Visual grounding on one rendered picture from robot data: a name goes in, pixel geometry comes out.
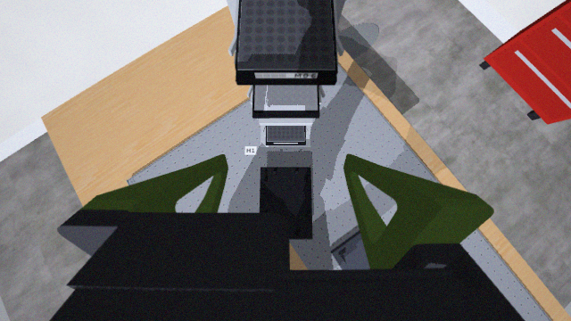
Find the black well plate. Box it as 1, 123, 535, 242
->
235, 0, 338, 86
266, 126, 306, 145

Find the black rectangular frame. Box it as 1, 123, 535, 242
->
260, 168, 312, 239

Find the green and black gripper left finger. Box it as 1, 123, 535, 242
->
80, 154, 228, 213

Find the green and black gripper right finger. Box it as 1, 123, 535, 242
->
343, 154, 494, 269

